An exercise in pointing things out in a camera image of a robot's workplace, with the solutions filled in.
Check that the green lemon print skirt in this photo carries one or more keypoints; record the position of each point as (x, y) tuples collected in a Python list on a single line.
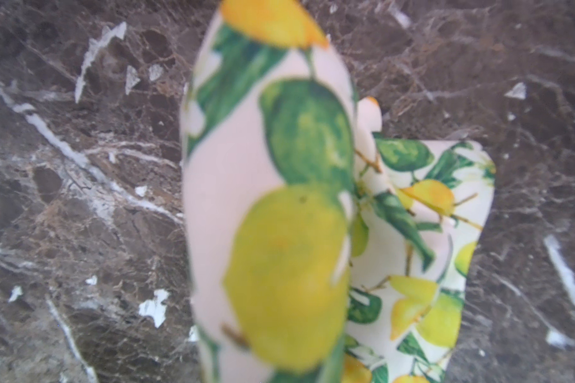
[(319, 249)]

